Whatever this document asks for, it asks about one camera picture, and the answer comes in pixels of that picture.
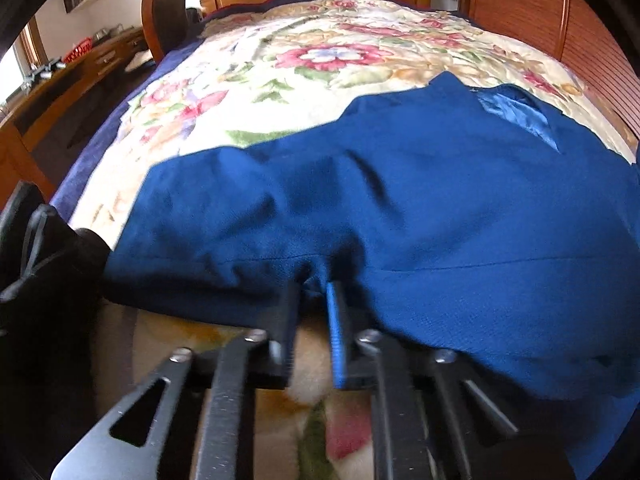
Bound blue suit jacket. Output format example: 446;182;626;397
105;73;639;479

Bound black clothing pile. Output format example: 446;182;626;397
1;181;110;479

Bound wooden desk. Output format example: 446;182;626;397
1;27;150;203

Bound floral bed blanket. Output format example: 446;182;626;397
54;0;637;479

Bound black device on desk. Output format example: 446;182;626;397
21;58;66;92

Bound red basket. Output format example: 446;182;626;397
62;37;93;64

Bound dark wooden chair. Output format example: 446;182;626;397
141;0;203;64

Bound wooden louvered wardrobe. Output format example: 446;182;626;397
461;0;639;136

